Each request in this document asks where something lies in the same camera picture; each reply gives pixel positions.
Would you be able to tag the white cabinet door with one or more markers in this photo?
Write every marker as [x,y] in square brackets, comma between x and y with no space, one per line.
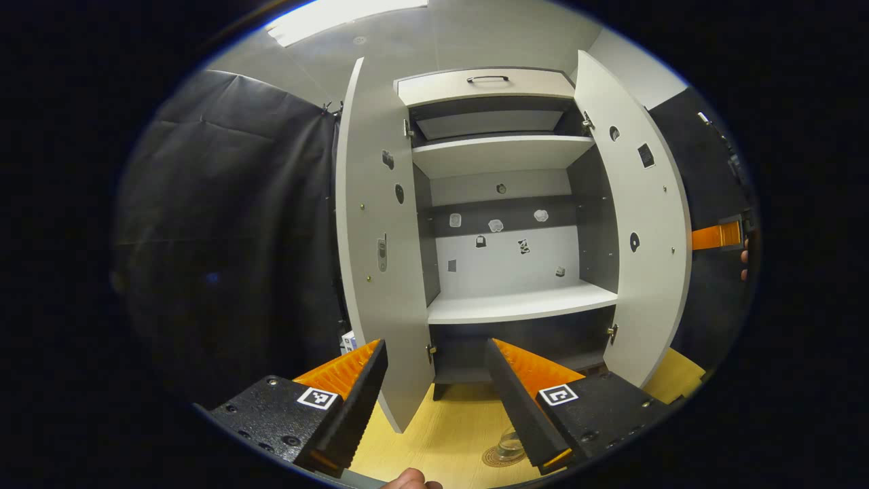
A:
[370,305]
[645,272]

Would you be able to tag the black backdrop cloth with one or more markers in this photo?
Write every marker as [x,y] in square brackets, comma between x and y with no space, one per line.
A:
[224,238]
[713,305]

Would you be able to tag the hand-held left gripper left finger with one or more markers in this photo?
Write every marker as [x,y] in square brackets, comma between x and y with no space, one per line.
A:
[356,401]

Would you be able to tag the small white blue box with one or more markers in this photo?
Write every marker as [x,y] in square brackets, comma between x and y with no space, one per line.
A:
[348,341]

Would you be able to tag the round brown coaster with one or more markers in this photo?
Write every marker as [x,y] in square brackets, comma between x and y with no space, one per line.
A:
[499,460]

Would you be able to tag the metal door hinge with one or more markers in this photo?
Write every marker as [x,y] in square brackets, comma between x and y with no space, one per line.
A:
[408,128]
[430,351]
[613,333]
[587,123]

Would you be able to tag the white grey cabinet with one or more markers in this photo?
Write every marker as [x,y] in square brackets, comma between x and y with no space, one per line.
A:
[502,156]

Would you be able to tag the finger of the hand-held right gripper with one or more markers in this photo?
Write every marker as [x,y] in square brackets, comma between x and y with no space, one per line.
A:
[716,236]

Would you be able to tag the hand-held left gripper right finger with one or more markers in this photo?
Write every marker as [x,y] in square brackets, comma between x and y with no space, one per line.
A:
[516,401]

